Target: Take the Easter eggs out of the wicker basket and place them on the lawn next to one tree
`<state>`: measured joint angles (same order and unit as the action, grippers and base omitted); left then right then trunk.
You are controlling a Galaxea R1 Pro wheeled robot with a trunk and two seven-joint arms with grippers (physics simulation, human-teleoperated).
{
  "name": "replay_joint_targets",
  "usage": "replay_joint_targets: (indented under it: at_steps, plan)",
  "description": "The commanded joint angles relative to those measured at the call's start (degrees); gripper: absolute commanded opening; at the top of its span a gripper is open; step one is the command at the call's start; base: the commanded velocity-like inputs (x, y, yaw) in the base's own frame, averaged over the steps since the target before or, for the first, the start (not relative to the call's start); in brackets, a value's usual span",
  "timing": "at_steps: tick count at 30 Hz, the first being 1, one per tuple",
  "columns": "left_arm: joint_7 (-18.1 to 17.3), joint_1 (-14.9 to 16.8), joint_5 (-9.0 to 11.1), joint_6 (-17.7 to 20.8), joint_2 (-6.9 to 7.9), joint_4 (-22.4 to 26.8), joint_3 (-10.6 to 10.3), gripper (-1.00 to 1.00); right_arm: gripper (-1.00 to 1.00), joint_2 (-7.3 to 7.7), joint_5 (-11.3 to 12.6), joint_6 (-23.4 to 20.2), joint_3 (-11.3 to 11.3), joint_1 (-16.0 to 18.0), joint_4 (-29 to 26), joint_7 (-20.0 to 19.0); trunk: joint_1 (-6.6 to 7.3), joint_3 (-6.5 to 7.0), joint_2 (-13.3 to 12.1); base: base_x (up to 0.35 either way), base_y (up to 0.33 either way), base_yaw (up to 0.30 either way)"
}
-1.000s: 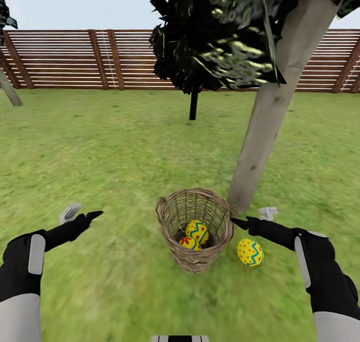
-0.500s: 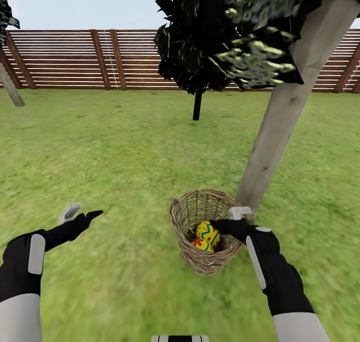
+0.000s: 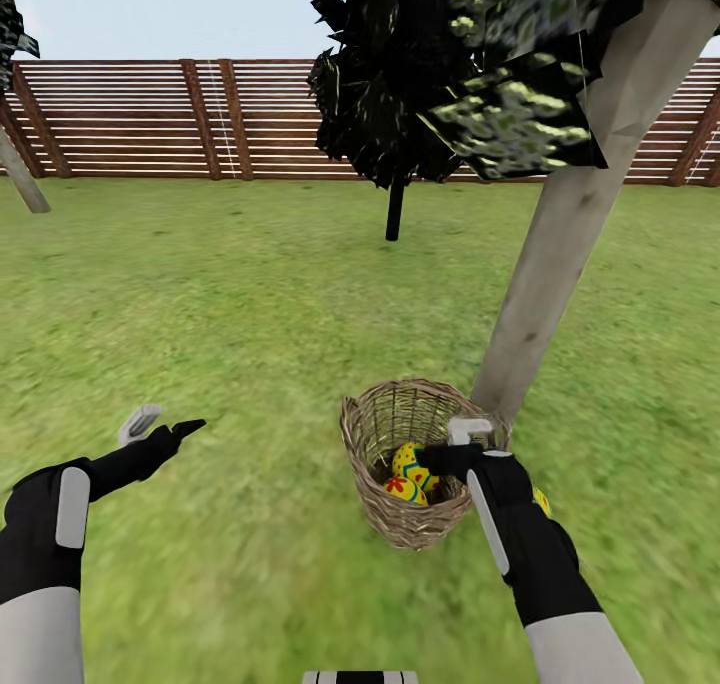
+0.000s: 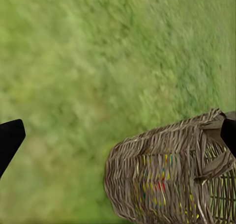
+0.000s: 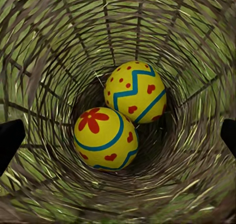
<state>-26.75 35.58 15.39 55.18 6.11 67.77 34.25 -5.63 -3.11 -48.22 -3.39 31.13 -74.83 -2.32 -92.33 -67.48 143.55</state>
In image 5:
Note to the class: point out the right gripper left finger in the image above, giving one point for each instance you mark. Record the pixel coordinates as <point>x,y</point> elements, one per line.
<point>12,135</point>

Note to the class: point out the wicker basket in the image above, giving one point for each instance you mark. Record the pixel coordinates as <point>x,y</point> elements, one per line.
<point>207,169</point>

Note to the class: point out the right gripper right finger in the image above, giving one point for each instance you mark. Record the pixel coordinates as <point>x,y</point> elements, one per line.
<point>228,134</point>

